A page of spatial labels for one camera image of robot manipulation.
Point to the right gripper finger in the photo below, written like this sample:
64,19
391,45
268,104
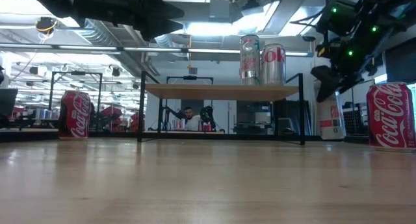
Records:
352,82
326,84

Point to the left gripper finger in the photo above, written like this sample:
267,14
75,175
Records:
156,16

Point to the tall Celsius Peach Vibe can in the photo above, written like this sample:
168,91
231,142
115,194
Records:
250,65
331,123

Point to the red Coca-Cola can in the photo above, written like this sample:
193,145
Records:
76,117
390,120

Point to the silver Diet Coke can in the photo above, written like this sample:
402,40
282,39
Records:
273,71

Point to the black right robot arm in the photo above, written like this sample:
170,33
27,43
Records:
390,9

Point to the background black robot arm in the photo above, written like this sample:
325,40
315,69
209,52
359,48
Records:
208,115
174,113

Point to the black mesh crate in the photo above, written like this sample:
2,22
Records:
356,123

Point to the long ceiling light bar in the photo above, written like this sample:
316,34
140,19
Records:
87,47

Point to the red office chair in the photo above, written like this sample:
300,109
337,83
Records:
135,120
110,113

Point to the person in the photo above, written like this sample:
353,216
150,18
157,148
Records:
193,121

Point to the dark monitor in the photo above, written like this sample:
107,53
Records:
8,100

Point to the small black frame rig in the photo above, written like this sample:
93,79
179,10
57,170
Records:
190,77

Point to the large black frame rig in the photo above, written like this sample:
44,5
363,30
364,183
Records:
78,73

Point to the wooden shelf with black frame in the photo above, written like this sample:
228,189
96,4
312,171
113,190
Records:
211,91

